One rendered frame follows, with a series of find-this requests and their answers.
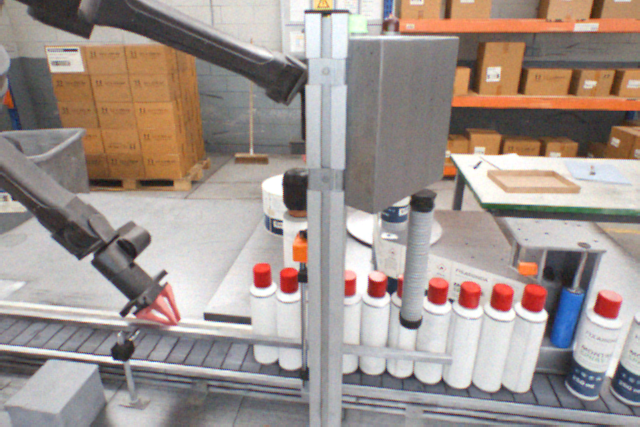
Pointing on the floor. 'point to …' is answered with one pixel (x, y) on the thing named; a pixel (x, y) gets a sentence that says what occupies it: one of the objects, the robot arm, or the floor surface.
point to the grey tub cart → (52, 146)
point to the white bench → (562, 209)
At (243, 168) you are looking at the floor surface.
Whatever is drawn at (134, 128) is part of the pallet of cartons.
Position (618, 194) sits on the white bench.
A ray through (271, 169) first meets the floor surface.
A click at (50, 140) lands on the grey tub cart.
